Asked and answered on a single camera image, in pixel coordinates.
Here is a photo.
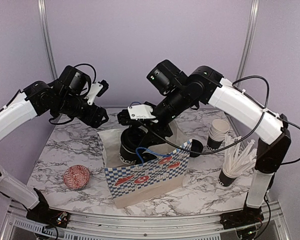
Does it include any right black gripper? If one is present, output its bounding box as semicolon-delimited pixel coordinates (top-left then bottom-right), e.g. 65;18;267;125
137;85;192;149

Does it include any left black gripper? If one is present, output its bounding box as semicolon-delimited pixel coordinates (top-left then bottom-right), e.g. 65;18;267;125
56;92;109;128

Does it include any stack of black lids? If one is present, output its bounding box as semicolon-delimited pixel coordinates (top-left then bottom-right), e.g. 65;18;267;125
189;139;204;158

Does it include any blue checkered paper bag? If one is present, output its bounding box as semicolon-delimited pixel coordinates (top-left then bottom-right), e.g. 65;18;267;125
97;120;192;209

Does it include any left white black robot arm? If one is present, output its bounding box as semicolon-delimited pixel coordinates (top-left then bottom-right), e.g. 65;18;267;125
0;65;109;223

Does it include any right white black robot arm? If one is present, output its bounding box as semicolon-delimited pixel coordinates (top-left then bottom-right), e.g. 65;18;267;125
127;59;292;224

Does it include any stack of black paper cups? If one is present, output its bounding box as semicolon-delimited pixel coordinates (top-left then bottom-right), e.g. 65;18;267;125
206;119;230;151

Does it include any red geometric ceramic bowl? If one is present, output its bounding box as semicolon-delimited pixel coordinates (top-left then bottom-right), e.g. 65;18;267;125
63;164;90;190

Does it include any black cup holding straws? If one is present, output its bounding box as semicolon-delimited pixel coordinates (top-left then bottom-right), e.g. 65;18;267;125
218;166;239;187

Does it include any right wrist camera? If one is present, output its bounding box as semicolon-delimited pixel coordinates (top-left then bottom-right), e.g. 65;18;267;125
117;104;157;126

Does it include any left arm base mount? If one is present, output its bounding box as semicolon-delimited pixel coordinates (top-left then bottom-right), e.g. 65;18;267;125
26;188;70;228

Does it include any aluminium front frame rail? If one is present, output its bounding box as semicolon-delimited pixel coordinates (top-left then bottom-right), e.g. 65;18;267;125
0;201;291;240

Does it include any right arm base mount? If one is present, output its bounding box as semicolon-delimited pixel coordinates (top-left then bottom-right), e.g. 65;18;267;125
220;201;265;230

